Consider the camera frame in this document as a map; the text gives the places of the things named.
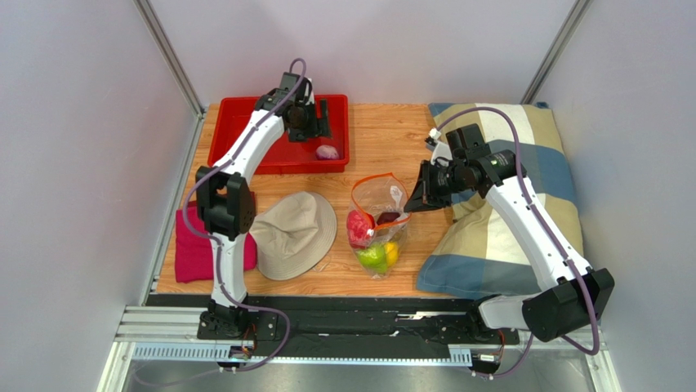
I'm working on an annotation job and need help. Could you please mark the aluminium frame rail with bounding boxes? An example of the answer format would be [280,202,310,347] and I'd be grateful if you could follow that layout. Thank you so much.
[98,295,621,391]

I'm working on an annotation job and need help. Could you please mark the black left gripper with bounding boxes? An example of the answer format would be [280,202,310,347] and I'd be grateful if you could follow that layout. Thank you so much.
[290,99,335,144]

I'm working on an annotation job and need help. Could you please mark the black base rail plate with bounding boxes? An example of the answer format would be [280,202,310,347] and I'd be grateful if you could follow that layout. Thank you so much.
[145,294,520,359]

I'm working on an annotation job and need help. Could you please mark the beige bucket hat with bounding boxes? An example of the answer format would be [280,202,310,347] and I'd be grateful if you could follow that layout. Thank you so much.
[249,191,337,281]

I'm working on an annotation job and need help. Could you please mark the clear zip top bag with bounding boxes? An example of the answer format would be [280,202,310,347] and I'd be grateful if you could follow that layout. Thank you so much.
[346,172,410,278]

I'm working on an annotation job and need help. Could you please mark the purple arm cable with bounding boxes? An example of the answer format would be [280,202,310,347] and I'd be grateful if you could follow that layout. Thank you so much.
[132,58,308,387]
[429,106,602,380]

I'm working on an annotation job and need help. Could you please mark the checkered blue beige pillow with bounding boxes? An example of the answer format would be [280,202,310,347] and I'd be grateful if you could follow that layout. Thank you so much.
[416,102,602,326]

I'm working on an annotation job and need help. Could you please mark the red plastic bin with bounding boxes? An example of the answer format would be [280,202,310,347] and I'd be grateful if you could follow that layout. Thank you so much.
[207,94,350,176]

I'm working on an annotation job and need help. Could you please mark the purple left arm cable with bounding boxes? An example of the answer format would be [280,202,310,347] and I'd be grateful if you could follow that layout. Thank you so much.
[132,58,308,387]

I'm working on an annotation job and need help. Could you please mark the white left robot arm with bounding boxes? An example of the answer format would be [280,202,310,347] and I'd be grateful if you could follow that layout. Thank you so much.
[194,72,330,336]

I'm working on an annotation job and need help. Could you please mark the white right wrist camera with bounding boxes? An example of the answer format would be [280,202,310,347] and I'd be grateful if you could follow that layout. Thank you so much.
[425,127,452,164]

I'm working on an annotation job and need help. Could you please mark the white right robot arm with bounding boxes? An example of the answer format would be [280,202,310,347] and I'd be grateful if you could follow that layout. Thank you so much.
[404,124,615,354]

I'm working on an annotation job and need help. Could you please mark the red fake bell pepper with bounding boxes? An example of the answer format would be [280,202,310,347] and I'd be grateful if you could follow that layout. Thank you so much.
[346,210,375,249]

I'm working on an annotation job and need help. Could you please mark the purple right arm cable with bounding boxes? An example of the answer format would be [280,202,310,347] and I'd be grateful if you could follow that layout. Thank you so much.
[429,106,602,380]

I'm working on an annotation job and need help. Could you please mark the magenta folded cloth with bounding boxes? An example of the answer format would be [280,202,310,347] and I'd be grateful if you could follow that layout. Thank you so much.
[173,206,259,284]

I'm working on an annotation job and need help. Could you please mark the pink fake onion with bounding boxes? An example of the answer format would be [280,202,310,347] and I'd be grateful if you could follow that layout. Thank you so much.
[315,145,341,161]

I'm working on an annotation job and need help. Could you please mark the yellow fake lemon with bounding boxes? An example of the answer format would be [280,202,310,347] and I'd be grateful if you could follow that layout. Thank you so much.
[384,242,399,269]

